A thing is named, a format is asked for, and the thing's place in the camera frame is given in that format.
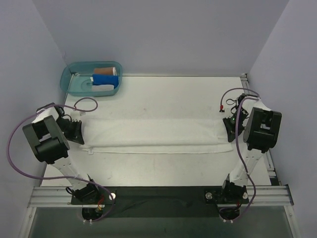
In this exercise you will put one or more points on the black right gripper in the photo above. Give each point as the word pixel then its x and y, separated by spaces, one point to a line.
pixel 229 129

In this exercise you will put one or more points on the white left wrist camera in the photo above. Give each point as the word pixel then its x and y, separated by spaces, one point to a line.
pixel 76 115

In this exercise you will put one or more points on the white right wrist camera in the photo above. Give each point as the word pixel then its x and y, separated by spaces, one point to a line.
pixel 226 113

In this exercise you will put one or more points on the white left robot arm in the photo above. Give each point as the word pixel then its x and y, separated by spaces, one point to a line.
pixel 49 135

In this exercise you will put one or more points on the white rolled towel in bin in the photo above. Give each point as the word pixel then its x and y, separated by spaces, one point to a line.
pixel 105 87

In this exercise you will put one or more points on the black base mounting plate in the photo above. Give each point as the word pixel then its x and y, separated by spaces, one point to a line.
pixel 164 202

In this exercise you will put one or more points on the aluminium front rail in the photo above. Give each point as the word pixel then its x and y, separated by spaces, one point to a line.
pixel 49 196

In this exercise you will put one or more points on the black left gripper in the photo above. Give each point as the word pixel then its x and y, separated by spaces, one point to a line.
pixel 76 132

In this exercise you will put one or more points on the brown rolled towel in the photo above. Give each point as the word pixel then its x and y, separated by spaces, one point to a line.
pixel 105 71

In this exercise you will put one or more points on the blue rolled towel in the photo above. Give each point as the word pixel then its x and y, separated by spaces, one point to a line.
pixel 100 79

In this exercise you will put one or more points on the white terry towel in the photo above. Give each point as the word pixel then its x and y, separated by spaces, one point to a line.
pixel 155 136

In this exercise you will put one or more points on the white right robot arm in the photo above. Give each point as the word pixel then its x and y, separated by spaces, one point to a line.
pixel 254 128

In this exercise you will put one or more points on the teal plastic bin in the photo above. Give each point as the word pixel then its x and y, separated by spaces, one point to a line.
pixel 76 78

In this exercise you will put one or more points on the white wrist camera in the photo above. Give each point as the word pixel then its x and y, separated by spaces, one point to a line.
pixel 226 113
pixel 76 115

